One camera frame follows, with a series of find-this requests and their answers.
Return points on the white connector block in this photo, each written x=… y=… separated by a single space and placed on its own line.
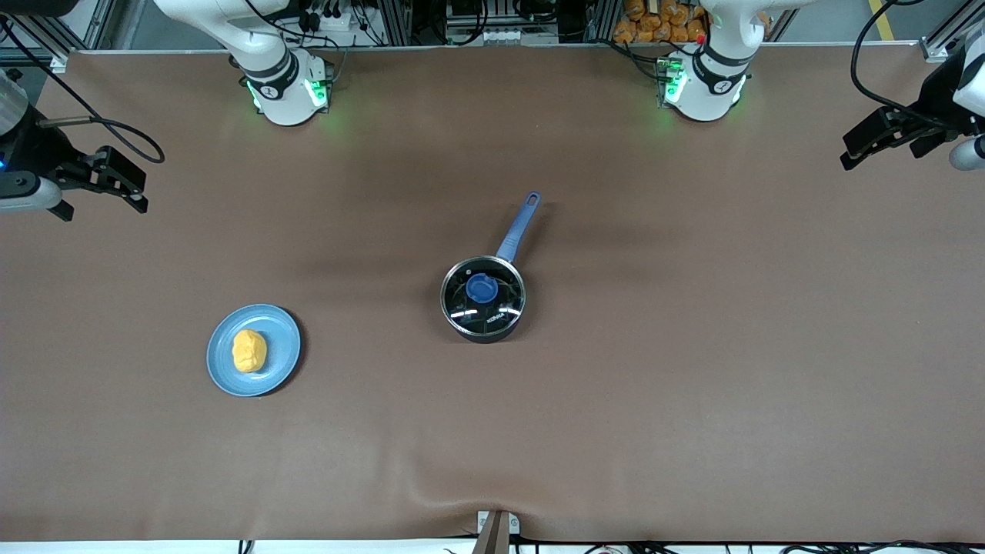
x=485 y=35

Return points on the metal clamp bracket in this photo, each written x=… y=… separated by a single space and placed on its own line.
x=496 y=531

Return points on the brown table mat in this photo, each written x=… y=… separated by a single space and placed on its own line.
x=692 y=346

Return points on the light blue round plate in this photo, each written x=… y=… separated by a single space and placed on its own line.
x=281 y=338

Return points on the aluminium frame profile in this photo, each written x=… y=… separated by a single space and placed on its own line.
x=954 y=38
x=38 y=40

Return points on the white power strip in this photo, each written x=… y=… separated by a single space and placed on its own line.
x=331 y=17

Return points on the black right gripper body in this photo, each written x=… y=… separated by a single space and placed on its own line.
x=35 y=146

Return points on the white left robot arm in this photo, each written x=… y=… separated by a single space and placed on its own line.
x=704 y=88

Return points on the glass lid with blue knob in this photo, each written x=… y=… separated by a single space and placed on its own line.
x=482 y=288

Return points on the bag of orange items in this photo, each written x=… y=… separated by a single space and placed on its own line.
x=654 y=21

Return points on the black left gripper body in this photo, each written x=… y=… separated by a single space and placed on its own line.
x=933 y=102

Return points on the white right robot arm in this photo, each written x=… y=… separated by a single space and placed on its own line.
x=281 y=92

